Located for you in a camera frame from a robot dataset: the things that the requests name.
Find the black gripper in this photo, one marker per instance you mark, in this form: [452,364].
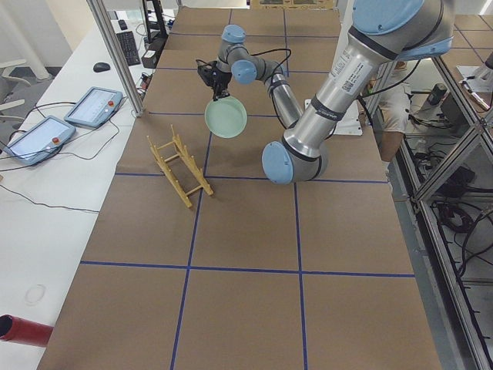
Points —
[220,79]

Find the pale green ceramic plate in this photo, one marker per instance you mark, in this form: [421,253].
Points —
[226,117]

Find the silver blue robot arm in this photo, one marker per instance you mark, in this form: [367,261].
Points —
[381,32]

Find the wooden plate drying rack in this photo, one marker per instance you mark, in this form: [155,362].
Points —
[179,167]

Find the black keyboard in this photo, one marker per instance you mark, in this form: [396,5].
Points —
[127,43]

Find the black computer mouse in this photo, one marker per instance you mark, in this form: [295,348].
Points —
[101,67]

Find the teach pendant far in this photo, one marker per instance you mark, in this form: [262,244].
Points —
[95,107]

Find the teach pendant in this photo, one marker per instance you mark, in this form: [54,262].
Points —
[95,107]
[41,141]

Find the person in beige clothes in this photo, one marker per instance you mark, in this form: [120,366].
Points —
[395,105]

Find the teach pendant near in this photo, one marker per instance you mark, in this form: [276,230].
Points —
[41,141]

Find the red cylinder tube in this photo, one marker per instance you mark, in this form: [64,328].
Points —
[25,332]

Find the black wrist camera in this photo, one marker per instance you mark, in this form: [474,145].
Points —
[207,71]

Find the grey aluminium frame post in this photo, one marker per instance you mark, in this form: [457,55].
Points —
[109,37]

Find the aluminium frame rail right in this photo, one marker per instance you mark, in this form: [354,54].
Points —
[447,153]

